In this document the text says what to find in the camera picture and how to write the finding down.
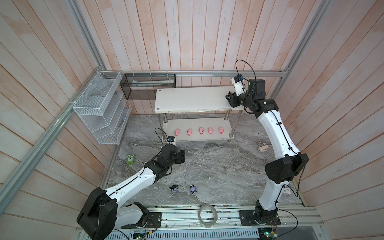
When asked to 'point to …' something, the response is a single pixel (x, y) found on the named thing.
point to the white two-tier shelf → (196, 114)
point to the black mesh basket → (143, 86)
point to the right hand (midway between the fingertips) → (228, 94)
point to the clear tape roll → (205, 224)
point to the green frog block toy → (131, 159)
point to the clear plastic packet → (286, 192)
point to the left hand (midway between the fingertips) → (179, 153)
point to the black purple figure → (174, 188)
